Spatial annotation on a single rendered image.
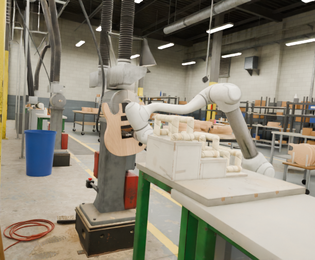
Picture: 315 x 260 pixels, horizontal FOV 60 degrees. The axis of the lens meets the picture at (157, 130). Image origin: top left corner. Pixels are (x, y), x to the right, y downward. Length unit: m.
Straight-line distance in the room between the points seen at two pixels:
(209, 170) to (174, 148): 0.23
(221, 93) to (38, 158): 3.58
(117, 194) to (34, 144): 2.50
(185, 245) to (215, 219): 0.31
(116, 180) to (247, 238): 1.75
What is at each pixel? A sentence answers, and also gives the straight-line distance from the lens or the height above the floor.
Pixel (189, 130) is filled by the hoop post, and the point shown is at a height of 1.15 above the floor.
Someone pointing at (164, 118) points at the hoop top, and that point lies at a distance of 1.27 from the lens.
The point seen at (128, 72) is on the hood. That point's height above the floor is 1.47.
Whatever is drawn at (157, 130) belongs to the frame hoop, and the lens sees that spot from 1.35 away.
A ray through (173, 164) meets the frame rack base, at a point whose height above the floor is 1.01.
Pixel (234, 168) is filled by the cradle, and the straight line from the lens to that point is 1.44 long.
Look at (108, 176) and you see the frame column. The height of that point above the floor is 0.63.
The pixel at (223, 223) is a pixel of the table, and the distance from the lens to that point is 0.92.
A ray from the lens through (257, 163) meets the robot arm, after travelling 1.97.
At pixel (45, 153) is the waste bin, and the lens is 4.76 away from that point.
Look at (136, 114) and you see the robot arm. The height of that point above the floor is 1.20.
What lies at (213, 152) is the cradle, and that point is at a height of 1.05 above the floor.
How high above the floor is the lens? 1.24
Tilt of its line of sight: 4 degrees down
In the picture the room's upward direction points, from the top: 4 degrees clockwise
